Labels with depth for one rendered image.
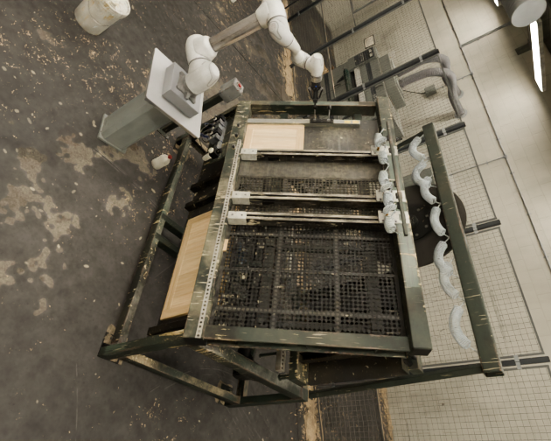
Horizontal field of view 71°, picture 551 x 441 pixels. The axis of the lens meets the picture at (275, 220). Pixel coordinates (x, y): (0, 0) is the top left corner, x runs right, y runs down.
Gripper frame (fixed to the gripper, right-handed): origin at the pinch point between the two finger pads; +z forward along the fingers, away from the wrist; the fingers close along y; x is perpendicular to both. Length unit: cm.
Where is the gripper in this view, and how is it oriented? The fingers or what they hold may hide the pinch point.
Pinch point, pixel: (315, 102)
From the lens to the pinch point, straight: 336.9
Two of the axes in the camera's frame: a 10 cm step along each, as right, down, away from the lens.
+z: 0.4, 6.2, 7.8
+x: -0.8, 7.8, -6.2
